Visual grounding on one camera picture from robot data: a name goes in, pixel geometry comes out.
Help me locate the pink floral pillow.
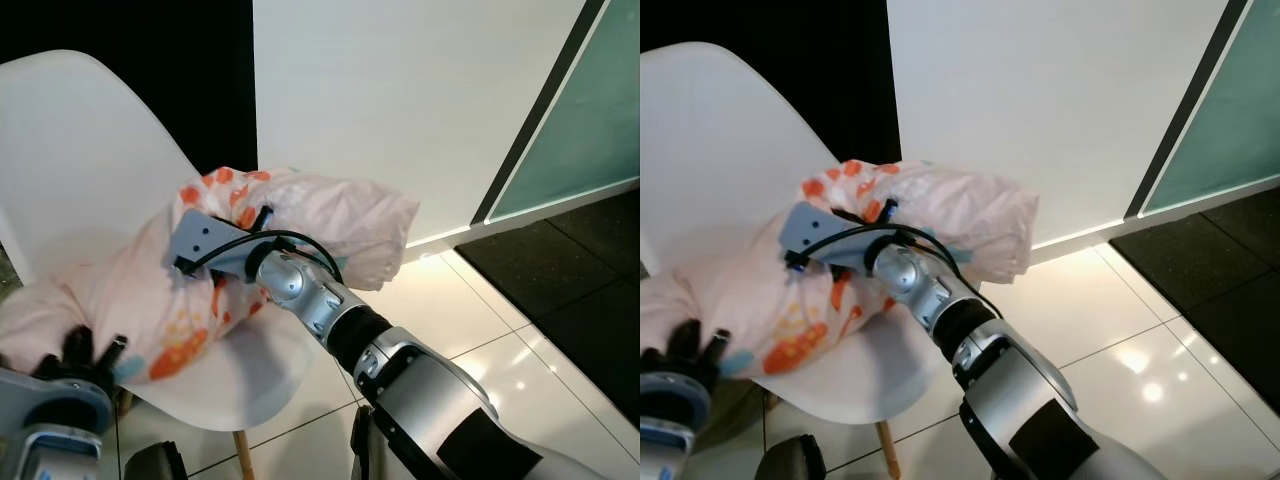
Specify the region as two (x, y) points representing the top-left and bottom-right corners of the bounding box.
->
(0, 165), (422, 383)
(640, 158), (1039, 379)

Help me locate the white plastic chair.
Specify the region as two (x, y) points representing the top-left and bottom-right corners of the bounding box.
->
(0, 50), (323, 433)
(640, 42), (961, 427)

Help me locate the slim wooden chair leg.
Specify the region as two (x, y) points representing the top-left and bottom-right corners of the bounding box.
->
(875, 420), (902, 480)
(232, 430), (257, 480)

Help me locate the dark grey robot leg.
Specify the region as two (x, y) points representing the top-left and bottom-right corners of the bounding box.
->
(124, 440), (188, 480)
(755, 434), (827, 480)

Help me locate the green frosted glass panel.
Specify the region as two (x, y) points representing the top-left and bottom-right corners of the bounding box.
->
(1140, 0), (1280, 217)
(487, 0), (641, 223)

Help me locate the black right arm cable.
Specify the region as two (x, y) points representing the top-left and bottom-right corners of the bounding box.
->
(785, 225), (1004, 319)
(175, 229), (346, 287)

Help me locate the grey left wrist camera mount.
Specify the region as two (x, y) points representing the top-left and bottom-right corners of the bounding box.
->
(640, 368), (713, 433)
(0, 368), (114, 437)

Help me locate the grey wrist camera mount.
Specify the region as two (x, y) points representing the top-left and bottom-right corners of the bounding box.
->
(778, 202), (883, 277)
(640, 368), (713, 433)
(164, 208), (265, 287)
(0, 368), (114, 437)

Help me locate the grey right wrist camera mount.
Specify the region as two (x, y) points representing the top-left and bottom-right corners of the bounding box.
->
(164, 208), (265, 287)
(778, 202), (883, 277)

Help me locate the black door frame strip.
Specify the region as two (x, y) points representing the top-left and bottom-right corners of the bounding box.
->
(470, 0), (609, 227)
(1123, 0), (1251, 220)

